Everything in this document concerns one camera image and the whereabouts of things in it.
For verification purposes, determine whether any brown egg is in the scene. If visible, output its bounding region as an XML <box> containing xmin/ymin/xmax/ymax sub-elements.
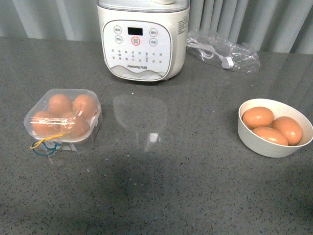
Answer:
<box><xmin>252</xmin><ymin>127</ymin><xmax>289</xmax><ymax>146</ymax></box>
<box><xmin>48</xmin><ymin>94</ymin><xmax>72</xmax><ymax>115</ymax></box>
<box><xmin>242</xmin><ymin>106</ymin><xmax>274</xmax><ymax>130</ymax></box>
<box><xmin>273</xmin><ymin>116</ymin><xmax>303</xmax><ymax>146</ymax></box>
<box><xmin>31</xmin><ymin>111</ymin><xmax>59</xmax><ymax>136</ymax></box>
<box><xmin>60</xmin><ymin>112</ymin><xmax>90</xmax><ymax>138</ymax></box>
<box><xmin>72</xmin><ymin>94</ymin><xmax>98</xmax><ymax>119</ymax></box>

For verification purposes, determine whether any clear plastic egg box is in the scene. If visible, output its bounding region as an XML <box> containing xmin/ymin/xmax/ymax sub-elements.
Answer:
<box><xmin>24</xmin><ymin>89</ymin><xmax>103</xmax><ymax>156</ymax></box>

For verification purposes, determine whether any brown egg in bowl top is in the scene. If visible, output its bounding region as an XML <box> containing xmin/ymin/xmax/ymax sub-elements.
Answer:
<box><xmin>242</xmin><ymin>106</ymin><xmax>274</xmax><ymax>130</ymax></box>

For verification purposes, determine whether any brown egg in bowl front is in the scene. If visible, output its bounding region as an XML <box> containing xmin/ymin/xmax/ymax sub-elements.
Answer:
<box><xmin>252</xmin><ymin>127</ymin><xmax>289</xmax><ymax>146</ymax></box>

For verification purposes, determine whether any white Joyoung blender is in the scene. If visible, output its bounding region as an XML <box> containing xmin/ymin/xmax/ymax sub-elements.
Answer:
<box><xmin>97</xmin><ymin>0</ymin><xmax>190</xmax><ymax>82</ymax></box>

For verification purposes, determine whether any white bowl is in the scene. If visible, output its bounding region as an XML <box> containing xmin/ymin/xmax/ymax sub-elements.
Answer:
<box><xmin>237</xmin><ymin>98</ymin><xmax>313</xmax><ymax>158</ymax></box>

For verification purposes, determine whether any blue rubber band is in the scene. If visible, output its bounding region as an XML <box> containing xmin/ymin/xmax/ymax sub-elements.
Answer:
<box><xmin>30</xmin><ymin>141</ymin><xmax>61</xmax><ymax>157</ymax></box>

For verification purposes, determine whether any clear plastic bag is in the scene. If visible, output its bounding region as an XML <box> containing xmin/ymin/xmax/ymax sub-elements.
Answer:
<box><xmin>186</xmin><ymin>29</ymin><xmax>261</xmax><ymax>73</ymax></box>

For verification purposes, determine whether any yellow rubber band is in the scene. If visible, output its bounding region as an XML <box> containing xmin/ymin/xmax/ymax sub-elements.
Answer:
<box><xmin>30</xmin><ymin>133</ymin><xmax>64</xmax><ymax>149</ymax></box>

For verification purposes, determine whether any white power cable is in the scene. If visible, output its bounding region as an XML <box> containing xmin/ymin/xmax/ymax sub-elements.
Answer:
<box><xmin>186</xmin><ymin>36</ymin><xmax>234</xmax><ymax>70</ymax></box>

